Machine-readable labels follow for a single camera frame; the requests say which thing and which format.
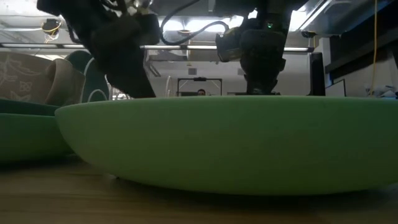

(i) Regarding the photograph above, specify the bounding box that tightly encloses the black ceiling-mounted device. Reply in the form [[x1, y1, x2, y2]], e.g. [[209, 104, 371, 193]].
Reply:
[[41, 18, 62, 44]]

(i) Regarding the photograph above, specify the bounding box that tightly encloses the white crumpled plastic sheet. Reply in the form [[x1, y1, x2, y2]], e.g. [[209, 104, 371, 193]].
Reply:
[[365, 84, 398, 100]]

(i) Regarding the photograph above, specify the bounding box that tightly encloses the white board panel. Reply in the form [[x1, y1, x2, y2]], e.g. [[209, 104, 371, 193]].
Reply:
[[325, 78, 346, 97]]

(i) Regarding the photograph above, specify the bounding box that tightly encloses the ceiling light panel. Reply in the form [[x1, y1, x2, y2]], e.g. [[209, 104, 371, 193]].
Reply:
[[183, 17, 237, 32]]

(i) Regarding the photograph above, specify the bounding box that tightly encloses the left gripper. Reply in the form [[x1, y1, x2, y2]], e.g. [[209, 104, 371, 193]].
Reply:
[[90, 17, 157, 100]]

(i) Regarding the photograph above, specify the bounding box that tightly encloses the grey floral print mug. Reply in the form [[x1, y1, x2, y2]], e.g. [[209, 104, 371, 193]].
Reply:
[[0, 51, 86, 106]]

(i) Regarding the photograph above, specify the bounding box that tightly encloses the black looping arm cable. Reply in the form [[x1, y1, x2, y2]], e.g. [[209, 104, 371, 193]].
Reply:
[[160, 0, 231, 46]]

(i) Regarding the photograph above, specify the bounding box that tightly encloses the large light green bowl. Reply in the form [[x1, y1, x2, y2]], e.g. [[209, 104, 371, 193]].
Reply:
[[55, 95, 398, 196]]

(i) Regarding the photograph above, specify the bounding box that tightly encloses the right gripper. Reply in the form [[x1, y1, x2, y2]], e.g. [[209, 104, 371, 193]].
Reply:
[[239, 28, 287, 96]]

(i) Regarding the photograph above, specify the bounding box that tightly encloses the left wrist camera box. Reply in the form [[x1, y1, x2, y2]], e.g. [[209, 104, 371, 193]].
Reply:
[[133, 14, 161, 46]]

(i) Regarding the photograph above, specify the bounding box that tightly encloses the long overhead light bar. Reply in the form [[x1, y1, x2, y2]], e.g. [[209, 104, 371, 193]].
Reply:
[[0, 42, 315, 53]]

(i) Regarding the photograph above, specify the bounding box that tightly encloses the black background station frame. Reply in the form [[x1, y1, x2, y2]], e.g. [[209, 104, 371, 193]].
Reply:
[[177, 77, 223, 96]]

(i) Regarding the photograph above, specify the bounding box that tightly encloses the dark metal overhead beam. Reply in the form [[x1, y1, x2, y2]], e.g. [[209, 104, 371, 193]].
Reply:
[[325, 0, 398, 74]]

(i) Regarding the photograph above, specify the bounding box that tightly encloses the tall black monitor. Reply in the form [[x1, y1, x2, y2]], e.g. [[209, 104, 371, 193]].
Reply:
[[308, 52, 326, 96]]

